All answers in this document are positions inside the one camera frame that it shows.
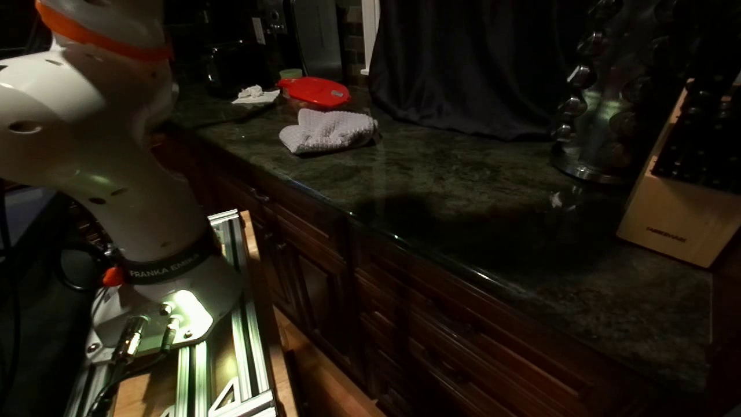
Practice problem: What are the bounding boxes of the grey checkered towel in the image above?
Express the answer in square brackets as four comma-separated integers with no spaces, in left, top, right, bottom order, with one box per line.
[276,107,382,157]

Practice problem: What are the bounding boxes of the wooden base board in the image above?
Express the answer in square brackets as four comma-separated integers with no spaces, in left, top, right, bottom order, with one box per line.
[112,205,302,417]

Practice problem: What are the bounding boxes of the dark wooden counter cabinet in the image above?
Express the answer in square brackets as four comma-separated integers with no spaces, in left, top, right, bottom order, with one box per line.
[154,124,715,417]

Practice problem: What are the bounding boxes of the red plastic lid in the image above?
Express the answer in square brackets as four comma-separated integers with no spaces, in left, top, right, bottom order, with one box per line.
[276,73,354,110]

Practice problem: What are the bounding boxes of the white crumpled napkin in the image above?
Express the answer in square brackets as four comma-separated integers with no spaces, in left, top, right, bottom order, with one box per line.
[229,80,283,108]

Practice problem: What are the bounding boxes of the black curtain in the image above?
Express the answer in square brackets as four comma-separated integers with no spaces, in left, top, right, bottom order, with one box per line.
[368,0,620,143]

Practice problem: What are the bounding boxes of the grey upright box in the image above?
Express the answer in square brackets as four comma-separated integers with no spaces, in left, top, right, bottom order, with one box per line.
[289,0,345,79]

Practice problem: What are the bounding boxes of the red stop button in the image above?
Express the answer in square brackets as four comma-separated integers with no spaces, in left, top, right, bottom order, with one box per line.
[99,263,127,291]

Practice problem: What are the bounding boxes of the wooden knife block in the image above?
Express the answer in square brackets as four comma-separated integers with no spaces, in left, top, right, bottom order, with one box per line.
[614,76,741,270]

